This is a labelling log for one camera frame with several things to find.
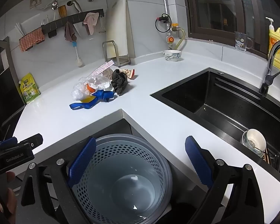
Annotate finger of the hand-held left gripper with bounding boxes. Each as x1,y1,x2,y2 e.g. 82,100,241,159
0,133,43,149

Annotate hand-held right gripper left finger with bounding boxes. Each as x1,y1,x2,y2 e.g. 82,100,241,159
15,136,97,224

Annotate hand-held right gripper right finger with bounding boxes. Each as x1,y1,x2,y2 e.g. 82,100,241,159
185,135,264,224

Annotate grey perforated trash bin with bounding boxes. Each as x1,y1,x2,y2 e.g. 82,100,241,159
70,133,173,224

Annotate orange yellow plastic wrapper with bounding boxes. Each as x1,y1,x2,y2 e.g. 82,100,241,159
80,83,96,103

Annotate blue plastic strap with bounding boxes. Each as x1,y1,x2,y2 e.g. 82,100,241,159
69,90,115,110

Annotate clear plastic bag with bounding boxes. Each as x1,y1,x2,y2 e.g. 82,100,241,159
71,82,90,102

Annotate dark cloth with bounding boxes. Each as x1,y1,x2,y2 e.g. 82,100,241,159
110,69,129,96

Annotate pink clear plastic packet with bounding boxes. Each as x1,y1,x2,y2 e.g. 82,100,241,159
87,60,115,80

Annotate person's left hand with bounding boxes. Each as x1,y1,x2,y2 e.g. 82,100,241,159
0,171,17,218

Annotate green seasoning packet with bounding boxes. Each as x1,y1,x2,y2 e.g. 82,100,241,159
19,73,41,104

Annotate black sink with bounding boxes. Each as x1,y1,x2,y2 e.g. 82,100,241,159
150,67,280,171

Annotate black range hood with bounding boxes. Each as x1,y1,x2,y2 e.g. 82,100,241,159
0,37,26,131

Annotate metal sink rack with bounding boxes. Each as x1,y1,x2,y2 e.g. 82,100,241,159
262,145,280,166

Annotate crumpled white tissue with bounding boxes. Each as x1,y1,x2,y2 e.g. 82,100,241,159
87,75,113,91

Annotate blue white bottle brush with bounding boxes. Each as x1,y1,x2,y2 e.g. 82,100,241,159
71,41,84,67

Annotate red beige snack wrapper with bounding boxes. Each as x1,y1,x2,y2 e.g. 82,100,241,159
120,68,136,80

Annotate orange patterned cloth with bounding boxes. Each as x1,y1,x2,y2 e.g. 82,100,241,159
19,27,45,52

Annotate metal cutting board rack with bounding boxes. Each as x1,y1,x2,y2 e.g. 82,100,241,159
102,40,131,67

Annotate white patterned bowl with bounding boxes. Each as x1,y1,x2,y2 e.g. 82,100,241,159
163,49,182,62

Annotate white chopsticks bundle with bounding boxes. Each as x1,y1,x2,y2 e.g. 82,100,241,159
15,23,28,39

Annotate brown cloth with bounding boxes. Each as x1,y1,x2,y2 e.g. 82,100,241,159
64,21,78,42

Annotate clear glass mug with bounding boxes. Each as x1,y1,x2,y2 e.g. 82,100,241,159
234,31,253,51

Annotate pink cloth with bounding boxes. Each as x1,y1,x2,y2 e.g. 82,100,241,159
83,12,99,35

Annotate orange brown utensil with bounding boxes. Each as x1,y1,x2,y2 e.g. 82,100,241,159
58,5,68,18

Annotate white cutting board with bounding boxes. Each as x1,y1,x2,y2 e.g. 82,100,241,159
105,0,136,62

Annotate yellow detergent bottle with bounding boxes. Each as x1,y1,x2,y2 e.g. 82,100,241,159
265,17,280,71

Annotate olive gas hose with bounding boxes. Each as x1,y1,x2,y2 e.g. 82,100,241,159
174,28,188,50

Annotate dark wall rail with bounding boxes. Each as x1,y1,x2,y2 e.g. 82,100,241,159
41,9,105,39

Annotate black cable loop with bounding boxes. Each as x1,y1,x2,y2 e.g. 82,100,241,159
155,13,171,33

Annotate dark window frame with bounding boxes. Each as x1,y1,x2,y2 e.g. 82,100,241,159
182,0,280,59

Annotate metal wall pipe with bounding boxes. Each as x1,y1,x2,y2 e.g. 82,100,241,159
162,0,172,49

